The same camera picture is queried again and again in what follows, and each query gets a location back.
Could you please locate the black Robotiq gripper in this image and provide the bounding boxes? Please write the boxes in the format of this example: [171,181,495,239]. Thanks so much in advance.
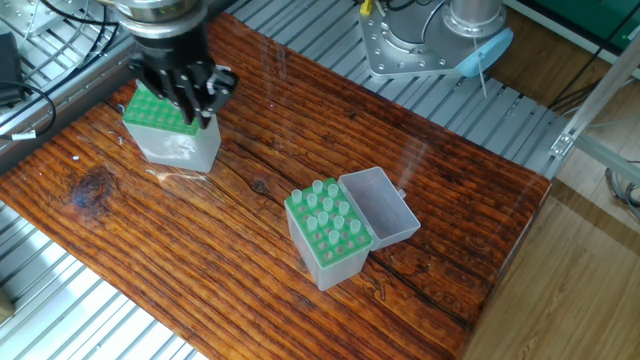
[128,32,241,131]

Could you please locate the clear pipette box green rack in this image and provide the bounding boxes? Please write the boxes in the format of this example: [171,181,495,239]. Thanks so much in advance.
[123,60,233,176]
[285,168,421,289]

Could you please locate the thin white plastic strip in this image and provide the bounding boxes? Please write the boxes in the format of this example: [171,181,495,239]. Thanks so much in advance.
[474,52,493,99]

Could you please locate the black cables on frame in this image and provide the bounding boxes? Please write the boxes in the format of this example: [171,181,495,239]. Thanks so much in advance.
[0,0,126,141]

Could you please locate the silver robot base mount plate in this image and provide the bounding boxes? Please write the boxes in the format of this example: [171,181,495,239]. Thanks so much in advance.
[358,0,473,77]

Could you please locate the aluminium frame profile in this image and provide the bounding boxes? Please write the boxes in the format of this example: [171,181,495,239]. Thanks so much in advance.
[548,55,640,201]

